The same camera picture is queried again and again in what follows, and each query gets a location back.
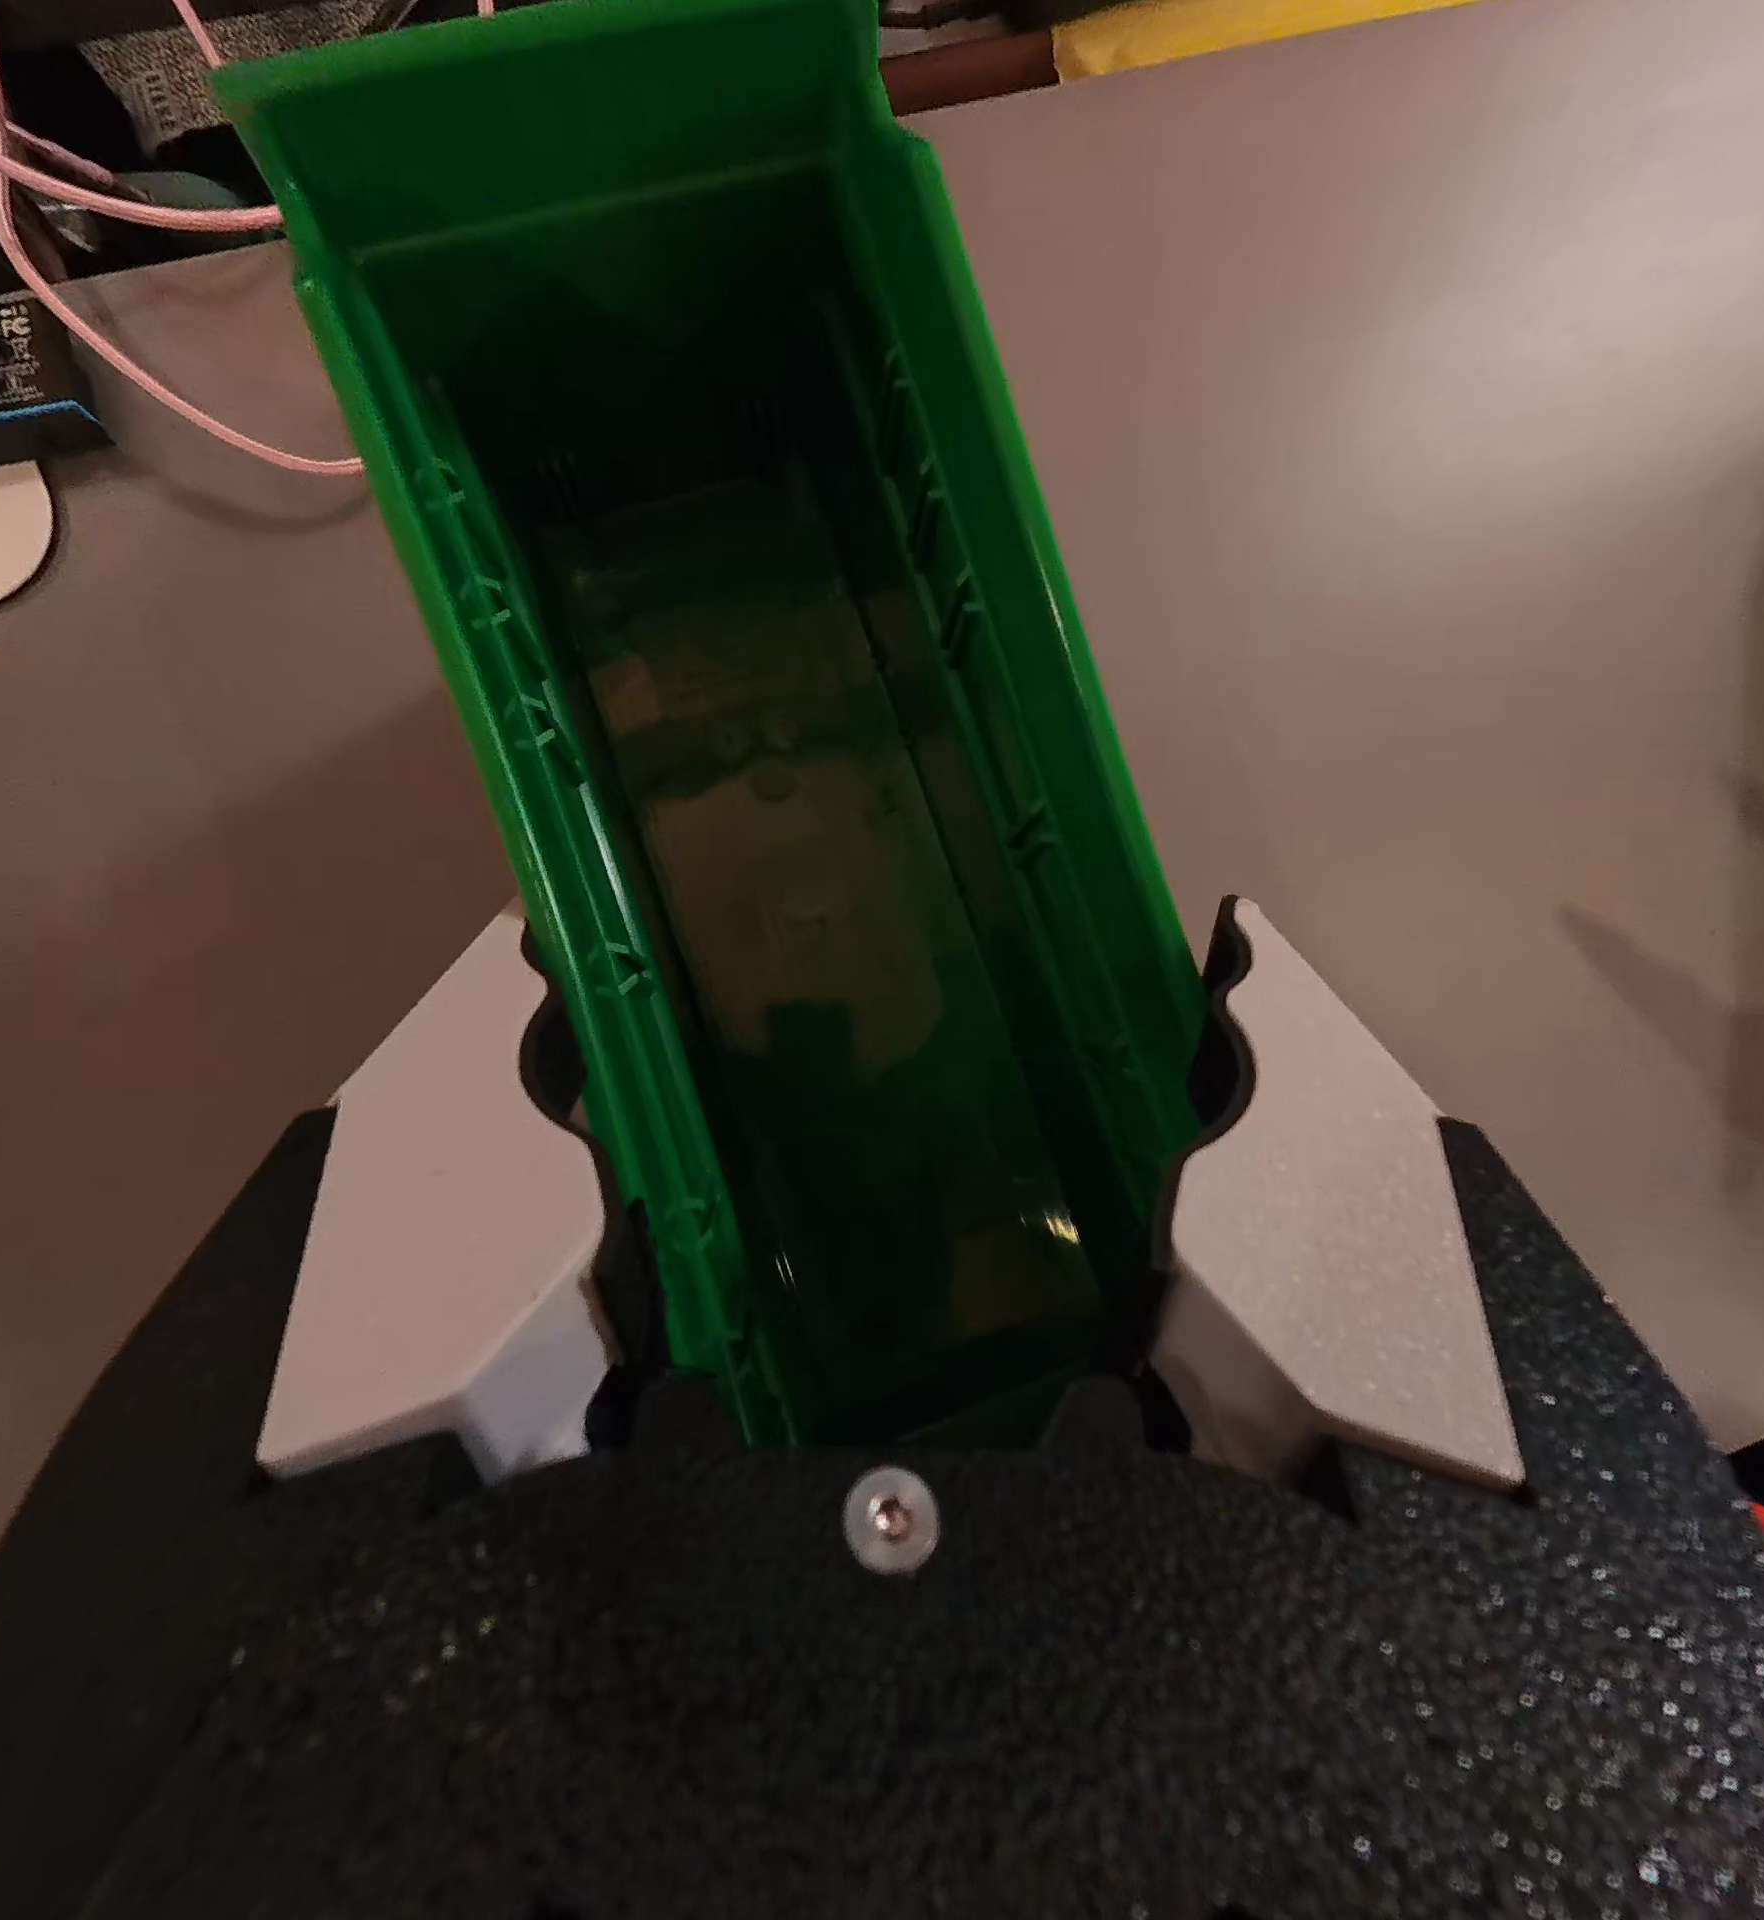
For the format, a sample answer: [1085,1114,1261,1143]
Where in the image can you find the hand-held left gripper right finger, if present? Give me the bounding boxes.
[1143,894,1531,1491]

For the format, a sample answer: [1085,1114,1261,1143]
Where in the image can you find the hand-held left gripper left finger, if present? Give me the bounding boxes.
[256,906,662,1486]

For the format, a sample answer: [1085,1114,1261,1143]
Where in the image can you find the green plastic bin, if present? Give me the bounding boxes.
[209,0,1212,1454]

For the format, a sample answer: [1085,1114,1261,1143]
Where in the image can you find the black box blue edge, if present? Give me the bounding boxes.
[0,226,119,481]

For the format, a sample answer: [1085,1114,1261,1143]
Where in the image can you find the yellow tape strip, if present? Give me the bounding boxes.
[1055,0,1764,83]

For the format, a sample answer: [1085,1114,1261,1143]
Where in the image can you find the pink cable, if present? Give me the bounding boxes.
[0,0,366,481]

